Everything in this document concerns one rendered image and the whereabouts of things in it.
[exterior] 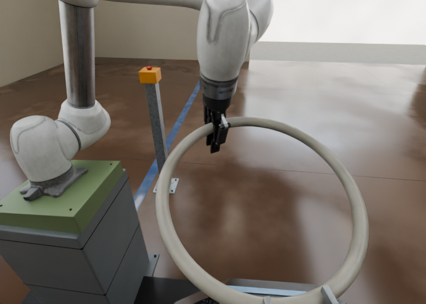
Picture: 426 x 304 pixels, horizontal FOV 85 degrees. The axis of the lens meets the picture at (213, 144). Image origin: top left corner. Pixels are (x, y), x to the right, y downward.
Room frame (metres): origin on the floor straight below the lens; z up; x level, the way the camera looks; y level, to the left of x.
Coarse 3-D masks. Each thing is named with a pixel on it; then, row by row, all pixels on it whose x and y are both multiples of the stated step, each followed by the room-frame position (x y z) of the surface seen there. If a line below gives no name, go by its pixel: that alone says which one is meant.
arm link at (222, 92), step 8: (200, 72) 0.53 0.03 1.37; (200, 80) 0.54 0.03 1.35; (208, 80) 0.51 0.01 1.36; (232, 80) 0.51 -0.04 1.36; (200, 88) 0.55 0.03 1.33; (208, 88) 0.51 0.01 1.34; (216, 88) 0.51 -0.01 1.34; (224, 88) 0.51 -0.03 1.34; (232, 88) 0.52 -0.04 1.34; (208, 96) 0.52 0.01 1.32; (216, 96) 0.51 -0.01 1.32; (224, 96) 0.52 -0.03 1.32
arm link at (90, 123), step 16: (64, 0) 0.83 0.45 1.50; (80, 0) 0.83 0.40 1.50; (96, 0) 0.87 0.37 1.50; (64, 16) 0.84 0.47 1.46; (80, 16) 0.85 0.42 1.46; (64, 32) 0.85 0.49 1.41; (80, 32) 0.85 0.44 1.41; (64, 48) 0.86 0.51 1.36; (80, 48) 0.85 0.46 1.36; (64, 64) 0.87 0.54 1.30; (80, 64) 0.85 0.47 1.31; (80, 80) 0.86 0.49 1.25; (80, 96) 0.86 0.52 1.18; (64, 112) 0.85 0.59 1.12; (80, 112) 0.85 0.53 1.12; (96, 112) 0.89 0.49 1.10; (80, 128) 0.83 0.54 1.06; (96, 128) 0.89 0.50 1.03; (80, 144) 0.81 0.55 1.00
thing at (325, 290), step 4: (324, 288) 0.21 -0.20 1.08; (328, 288) 0.21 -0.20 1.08; (324, 292) 0.20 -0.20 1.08; (328, 292) 0.20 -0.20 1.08; (264, 296) 0.20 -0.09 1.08; (268, 296) 0.20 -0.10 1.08; (324, 296) 0.20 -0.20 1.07; (328, 296) 0.20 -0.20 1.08; (332, 296) 0.20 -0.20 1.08; (264, 300) 0.19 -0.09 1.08; (268, 300) 0.19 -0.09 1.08; (328, 300) 0.19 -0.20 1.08; (332, 300) 0.19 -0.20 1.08; (336, 300) 0.19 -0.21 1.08
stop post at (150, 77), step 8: (144, 72) 1.58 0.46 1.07; (152, 72) 1.58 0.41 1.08; (160, 72) 1.69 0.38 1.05; (144, 80) 1.58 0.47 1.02; (152, 80) 1.58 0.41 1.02; (152, 88) 1.60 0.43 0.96; (152, 96) 1.60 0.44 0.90; (152, 104) 1.60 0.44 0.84; (160, 104) 1.66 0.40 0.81; (152, 112) 1.60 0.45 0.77; (160, 112) 1.63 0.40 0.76; (152, 120) 1.60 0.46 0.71; (160, 120) 1.61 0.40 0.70; (152, 128) 1.60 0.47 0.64; (160, 128) 1.60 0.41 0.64; (160, 136) 1.60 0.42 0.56; (160, 144) 1.60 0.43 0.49; (160, 152) 1.60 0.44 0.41; (160, 160) 1.60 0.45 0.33; (160, 168) 1.60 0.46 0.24; (176, 184) 1.65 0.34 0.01
